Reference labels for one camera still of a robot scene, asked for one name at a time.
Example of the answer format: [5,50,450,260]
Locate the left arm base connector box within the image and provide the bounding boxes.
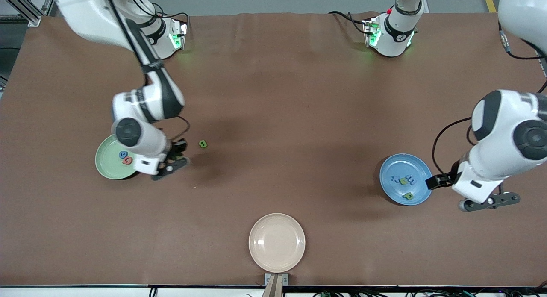
[363,17,382,47]

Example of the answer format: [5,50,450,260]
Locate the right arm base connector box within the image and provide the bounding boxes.
[169,21,188,50]

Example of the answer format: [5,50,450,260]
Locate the blue plate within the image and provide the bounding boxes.
[379,153,433,206]

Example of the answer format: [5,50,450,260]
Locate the mint green plate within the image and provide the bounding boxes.
[95,134,142,180]

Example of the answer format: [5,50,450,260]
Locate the cream plate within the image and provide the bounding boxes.
[249,213,306,273]

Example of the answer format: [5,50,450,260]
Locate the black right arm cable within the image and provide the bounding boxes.
[103,0,191,140]

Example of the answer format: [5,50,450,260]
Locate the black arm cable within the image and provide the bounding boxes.
[431,23,547,178]
[103,0,191,140]

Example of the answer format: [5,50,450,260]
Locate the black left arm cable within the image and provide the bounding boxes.
[431,23,547,178]

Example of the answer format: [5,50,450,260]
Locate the black right base cable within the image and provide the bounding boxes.
[126,0,189,26]

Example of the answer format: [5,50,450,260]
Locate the black base cable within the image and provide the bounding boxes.
[328,11,369,35]
[126,0,189,26]

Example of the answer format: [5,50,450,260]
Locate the white table edge rail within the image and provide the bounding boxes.
[0,284,547,297]

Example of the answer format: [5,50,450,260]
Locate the brown camera mount post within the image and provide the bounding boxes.
[262,275,285,297]

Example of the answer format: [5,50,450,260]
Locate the black left base cable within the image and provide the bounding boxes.
[328,11,369,35]

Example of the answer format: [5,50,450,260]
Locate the aluminium frame profile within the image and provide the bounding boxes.
[0,0,54,27]

